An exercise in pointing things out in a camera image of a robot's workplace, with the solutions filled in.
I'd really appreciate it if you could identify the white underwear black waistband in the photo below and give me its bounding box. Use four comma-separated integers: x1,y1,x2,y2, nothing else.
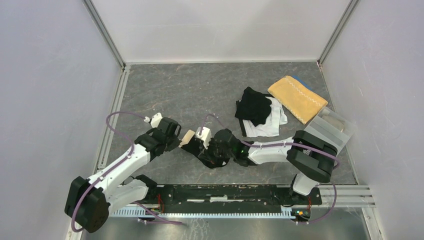
239,96,288,138

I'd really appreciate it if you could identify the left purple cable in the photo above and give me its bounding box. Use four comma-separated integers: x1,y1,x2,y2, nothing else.
70,111,185,233

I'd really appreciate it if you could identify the folded yellow towel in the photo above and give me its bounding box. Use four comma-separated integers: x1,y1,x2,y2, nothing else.
267,75,328,125

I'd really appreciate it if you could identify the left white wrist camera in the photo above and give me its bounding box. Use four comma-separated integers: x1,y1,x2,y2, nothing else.
143,112,163,128

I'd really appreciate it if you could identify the aluminium frame rail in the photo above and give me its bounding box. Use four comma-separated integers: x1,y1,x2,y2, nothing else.
108,184,375,219

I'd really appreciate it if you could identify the blue cloth under towel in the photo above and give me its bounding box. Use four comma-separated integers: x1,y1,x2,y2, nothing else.
292,75,312,91

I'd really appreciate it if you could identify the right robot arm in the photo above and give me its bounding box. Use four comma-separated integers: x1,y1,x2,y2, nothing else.
195,127,340,204

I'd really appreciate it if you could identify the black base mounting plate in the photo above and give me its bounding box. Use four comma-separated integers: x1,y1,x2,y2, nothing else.
139,184,323,214

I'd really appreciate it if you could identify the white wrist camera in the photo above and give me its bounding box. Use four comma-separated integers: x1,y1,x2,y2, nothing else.
143,112,163,128
195,126,212,149

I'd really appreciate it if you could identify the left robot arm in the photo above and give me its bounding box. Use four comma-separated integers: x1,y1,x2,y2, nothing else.
64,113,181,233

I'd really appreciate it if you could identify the black crumpled underwear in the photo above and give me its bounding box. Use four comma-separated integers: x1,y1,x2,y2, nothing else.
234,86,272,126

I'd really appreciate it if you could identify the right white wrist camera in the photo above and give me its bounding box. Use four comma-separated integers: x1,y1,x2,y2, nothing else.
195,126,212,149

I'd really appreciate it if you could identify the black underwear beige waistband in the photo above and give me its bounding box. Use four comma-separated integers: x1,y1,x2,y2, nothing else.
179,130,232,169

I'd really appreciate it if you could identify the clear plastic organizer box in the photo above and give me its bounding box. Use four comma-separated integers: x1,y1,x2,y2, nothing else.
304,107,357,156

